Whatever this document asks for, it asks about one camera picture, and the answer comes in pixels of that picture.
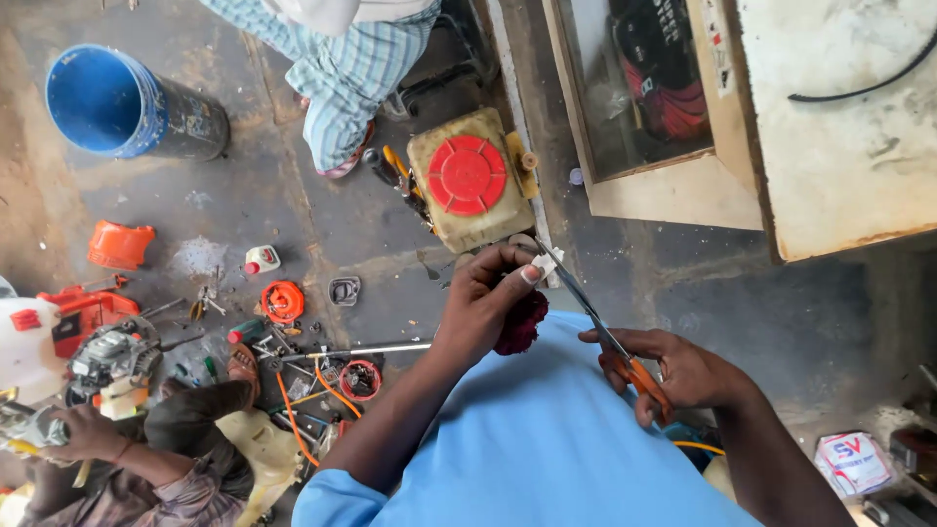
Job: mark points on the person's right hand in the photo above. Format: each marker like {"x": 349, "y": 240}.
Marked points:
{"x": 688, "y": 370}

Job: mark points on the person's left hand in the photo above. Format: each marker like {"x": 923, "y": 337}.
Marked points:
{"x": 479, "y": 307}

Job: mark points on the dark red cloth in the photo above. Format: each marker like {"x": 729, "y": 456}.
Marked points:
{"x": 521, "y": 326}

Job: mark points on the small white gasket piece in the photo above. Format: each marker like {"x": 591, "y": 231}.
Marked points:
{"x": 546, "y": 263}

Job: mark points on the yellowed sprayer tank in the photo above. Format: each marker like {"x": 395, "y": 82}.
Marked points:
{"x": 468, "y": 230}

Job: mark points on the long metal rod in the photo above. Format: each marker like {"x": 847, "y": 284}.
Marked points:
{"x": 366, "y": 350}

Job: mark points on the red round tank cap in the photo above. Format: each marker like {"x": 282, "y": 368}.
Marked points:
{"x": 467, "y": 176}

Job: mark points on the small grey metal cover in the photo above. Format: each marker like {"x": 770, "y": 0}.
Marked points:
{"x": 344, "y": 290}

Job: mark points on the red round engine part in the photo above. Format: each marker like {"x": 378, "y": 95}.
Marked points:
{"x": 360, "y": 380}

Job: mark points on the person's blue shirt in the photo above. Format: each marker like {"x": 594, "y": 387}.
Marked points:
{"x": 542, "y": 439}

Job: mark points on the small clear bottle cap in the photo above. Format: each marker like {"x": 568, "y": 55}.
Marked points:
{"x": 576, "y": 176}

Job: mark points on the wooden glass-front cabinet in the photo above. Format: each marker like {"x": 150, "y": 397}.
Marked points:
{"x": 659, "y": 190}

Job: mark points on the white printed packet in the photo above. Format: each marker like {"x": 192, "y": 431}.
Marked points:
{"x": 853, "y": 462}

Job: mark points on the orange round starter cover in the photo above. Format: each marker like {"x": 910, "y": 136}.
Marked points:
{"x": 282, "y": 301}

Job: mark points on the small white red-capped bottle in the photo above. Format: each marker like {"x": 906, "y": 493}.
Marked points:
{"x": 263, "y": 257}

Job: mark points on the green red-tipped screwdriver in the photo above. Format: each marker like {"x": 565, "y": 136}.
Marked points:
{"x": 245, "y": 331}

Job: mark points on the white worn board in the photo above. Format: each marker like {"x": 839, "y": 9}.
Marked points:
{"x": 842, "y": 168}

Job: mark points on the cream plastic tank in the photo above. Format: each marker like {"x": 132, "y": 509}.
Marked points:
{"x": 267, "y": 454}

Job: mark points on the small metal pliers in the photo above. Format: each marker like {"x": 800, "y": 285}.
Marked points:
{"x": 201, "y": 304}

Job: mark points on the black rubber belt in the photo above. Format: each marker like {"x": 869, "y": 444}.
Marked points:
{"x": 871, "y": 88}

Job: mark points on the orange plastic cover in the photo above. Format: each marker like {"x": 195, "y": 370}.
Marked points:
{"x": 118, "y": 245}

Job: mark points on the small grey engine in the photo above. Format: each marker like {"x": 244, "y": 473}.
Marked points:
{"x": 113, "y": 355}

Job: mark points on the orange engine housing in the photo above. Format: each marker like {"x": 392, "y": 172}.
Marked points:
{"x": 95, "y": 307}

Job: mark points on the blue plastic bucket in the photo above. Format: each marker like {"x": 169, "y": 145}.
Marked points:
{"x": 102, "y": 99}

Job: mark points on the white tank with red latch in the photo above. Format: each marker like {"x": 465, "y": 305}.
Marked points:
{"x": 26, "y": 351}

